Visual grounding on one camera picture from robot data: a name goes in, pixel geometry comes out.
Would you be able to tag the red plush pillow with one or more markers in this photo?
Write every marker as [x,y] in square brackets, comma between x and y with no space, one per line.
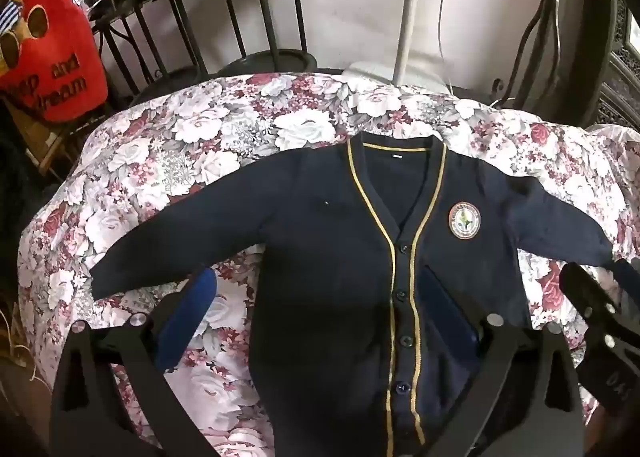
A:
[50,57]

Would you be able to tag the white pole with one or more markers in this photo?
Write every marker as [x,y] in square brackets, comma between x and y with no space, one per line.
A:
[407,12]

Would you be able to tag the navy cardigan with gold trim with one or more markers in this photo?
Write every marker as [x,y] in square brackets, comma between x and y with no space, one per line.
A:
[325,262]

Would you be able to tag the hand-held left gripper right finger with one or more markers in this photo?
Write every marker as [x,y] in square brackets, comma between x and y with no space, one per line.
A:
[447,309]

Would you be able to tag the dark metal bed frame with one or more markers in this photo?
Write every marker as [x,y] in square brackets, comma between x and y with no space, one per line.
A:
[545,27]

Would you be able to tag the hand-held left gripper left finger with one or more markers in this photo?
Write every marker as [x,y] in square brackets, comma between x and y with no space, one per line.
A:
[186,317]

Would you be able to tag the floral blanket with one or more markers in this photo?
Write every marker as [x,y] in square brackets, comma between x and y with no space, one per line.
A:
[200,137]

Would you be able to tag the cardboard box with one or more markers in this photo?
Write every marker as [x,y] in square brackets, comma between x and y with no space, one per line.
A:
[35,137]

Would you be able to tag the black metal stool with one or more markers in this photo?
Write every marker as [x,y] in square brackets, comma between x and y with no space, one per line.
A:
[150,32]
[265,2]

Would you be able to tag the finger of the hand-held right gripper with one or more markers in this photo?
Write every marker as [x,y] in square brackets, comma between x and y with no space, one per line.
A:
[590,302]
[629,279]

